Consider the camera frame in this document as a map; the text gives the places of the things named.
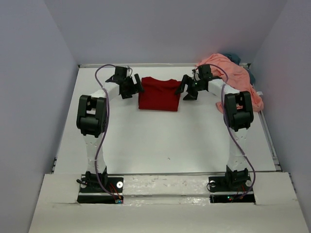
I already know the aluminium right table rail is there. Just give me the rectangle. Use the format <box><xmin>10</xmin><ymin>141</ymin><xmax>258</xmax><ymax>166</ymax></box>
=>
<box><xmin>259</xmin><ymin>111</ymin><xmax>282</xmax><ymax>172</ymax></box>

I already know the aluminium front table rail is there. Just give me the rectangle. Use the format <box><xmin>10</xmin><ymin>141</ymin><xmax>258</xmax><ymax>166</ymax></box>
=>
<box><xmin>108</xmin><ymin>172</ymin><xmax>225</xmax><ymax>176</ymax></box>

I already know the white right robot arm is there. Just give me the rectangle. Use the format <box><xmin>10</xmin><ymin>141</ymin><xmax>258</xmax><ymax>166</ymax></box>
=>
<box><xmin>175</xmin><ymin>64</ymin><xmax>255</xmax><ymax>193</ymax></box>

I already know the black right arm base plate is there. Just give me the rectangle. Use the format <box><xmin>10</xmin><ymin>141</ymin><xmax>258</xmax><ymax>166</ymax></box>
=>
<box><xmin>206</xmin><ymin>176</ymin><xmax>256</xmax><ymax>204</ymax></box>

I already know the red t shirt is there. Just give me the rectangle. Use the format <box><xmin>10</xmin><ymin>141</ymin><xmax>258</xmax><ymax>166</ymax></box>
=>
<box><xmin>138</xmin><ymin>77</ymin><xmax>181</xmax><ymax>112</ymax></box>

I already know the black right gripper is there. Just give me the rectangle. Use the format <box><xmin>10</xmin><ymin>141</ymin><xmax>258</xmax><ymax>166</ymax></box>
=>
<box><xmin>174</xmin><ymin>74</ymin><xmax>205</xmax><ymax>100</ymax></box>

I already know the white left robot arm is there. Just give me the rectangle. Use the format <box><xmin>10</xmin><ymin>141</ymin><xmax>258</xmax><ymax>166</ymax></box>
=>
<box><xmin>76</xmin><ymin>64</ymin><xmax>144</xmax><ymax>196</ymax></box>

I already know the aluminium table rail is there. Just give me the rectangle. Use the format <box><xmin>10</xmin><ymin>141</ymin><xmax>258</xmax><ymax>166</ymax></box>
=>
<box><xmin>77</xmin><ymin>62</ymin><xmax>252</xmax><ymax>68</ymax></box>
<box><xmin>108</xmin><ymin>172</ymin><xmax>225</xmax><ymax>176</ymax></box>
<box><xmin>259</xmin><ymin>111</ymin><xmax>282</xmax><ymax>172</ymax></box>

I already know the pink t shirt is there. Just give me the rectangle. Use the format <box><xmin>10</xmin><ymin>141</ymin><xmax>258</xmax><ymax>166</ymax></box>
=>
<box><xmin>196</xmin><ymin>53</ymin><xmax>264</xmax><ymax>112</ymax></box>

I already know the teal blue t shirt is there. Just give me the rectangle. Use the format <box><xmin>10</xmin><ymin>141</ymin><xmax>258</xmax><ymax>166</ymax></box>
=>
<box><xmin>222</xmin><ymin>53</ymin><xmax>256</xmax><ymax>85</ymax></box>

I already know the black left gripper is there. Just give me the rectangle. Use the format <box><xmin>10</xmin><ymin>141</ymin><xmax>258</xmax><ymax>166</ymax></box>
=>
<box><xmin>121</xmin><ymin>74</ymin><xmax>144</xmax><ymax>100</ymax></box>

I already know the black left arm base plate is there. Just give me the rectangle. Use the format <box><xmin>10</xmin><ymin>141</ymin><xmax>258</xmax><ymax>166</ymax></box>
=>
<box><xmin>76</xmin><ymin>176</ymin><xmax>124</xmax><ymax>204</ymax></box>

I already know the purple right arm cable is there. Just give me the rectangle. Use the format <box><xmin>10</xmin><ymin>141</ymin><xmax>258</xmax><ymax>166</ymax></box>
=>
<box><xmin>193</xmin><ymin>64</ymin><xmax>257</xmax><ymax>200</ymax></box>

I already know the aluminium back table rail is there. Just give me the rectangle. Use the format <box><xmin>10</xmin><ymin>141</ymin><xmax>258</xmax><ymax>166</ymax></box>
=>
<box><xmin>77</xmin><ymin>62</ymin><xmax>252</xmax><ymax>68</ymax></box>

